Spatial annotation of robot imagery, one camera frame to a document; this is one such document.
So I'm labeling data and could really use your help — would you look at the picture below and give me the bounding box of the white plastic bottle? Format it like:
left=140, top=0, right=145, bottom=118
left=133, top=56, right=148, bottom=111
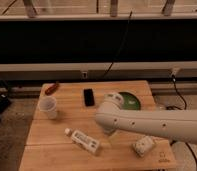
left=65, top=128, right=100, bottom=155

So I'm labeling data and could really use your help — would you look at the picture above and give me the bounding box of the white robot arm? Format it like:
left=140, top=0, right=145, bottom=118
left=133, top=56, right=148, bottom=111
left=95, top=93, right=197, bottom=144

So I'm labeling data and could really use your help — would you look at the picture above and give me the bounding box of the green ceramic bowl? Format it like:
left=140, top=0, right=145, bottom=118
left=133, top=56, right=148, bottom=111
left=120, top=92, right=141, bottom=110

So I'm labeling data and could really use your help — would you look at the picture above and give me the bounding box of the black rectangular block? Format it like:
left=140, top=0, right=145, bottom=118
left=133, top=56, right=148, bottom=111
left=84, top=89, right=95, bottom=106

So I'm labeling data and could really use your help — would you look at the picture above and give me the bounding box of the translucent plastic cup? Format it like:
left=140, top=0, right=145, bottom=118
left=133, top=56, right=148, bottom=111
left=38, top=96, right=58, bottom=119

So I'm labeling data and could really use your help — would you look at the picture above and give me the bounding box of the white square box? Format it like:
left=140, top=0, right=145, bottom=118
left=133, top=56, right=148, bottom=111
left=132, top=136, right=156, bottom=157

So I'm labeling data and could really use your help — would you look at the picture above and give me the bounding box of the red-brown handled tool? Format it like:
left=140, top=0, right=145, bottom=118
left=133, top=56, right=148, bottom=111
left=45, top=82, right=59, bottom=95

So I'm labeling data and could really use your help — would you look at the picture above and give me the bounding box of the black floor cable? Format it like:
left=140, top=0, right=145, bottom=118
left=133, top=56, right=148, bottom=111
left=165, top=73, right=197, bottom=171

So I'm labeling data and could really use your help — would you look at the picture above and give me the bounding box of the black hanging cable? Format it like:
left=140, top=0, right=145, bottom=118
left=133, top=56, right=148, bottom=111
left=102, top=9, right=134, bottom=78

